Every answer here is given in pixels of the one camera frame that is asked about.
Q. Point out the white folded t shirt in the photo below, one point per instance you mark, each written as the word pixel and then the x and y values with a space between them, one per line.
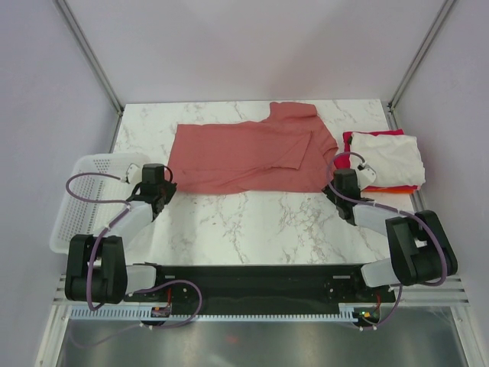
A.
pixel 395 159

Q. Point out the red folded t shirt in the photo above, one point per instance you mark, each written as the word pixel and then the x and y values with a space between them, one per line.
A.
pixel 344 162

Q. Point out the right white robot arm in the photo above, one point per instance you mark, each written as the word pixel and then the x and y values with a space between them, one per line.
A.
pixel 420 252

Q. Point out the pink t shirt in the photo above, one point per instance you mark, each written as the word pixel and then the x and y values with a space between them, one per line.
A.
pixel 288 151

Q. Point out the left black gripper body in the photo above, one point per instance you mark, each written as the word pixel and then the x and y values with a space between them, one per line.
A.
pixel 166 190

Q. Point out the orange folded t shirt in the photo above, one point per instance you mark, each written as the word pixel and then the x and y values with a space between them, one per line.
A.
pixel 392 190

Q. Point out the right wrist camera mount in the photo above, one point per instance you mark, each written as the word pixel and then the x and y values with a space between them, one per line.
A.
pixel 366 176

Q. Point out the left aluminium frame post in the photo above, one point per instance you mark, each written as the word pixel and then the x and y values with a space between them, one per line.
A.
pixel 83 44

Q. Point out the white cable duct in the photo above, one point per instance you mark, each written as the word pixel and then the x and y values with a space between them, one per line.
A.
pixel 344 313

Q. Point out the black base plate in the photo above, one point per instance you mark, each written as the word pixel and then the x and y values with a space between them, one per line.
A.
pixel 263 288

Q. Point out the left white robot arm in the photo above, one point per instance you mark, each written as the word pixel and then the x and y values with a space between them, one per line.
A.
pixel 96 270

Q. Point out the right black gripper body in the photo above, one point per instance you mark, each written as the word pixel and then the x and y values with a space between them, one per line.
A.
pixel 332 196

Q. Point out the right aluminium frame post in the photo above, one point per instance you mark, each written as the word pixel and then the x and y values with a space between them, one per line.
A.
pixel 429 39

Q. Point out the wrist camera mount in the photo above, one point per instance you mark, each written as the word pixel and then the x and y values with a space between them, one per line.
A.
pixel 366 176
pixel 132 175

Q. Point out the aluminium frame post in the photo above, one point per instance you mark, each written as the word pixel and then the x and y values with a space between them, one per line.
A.
pixel 429 39
pixel 83 44

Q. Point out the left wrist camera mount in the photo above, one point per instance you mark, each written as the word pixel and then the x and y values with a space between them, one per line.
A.
pixel 132 175

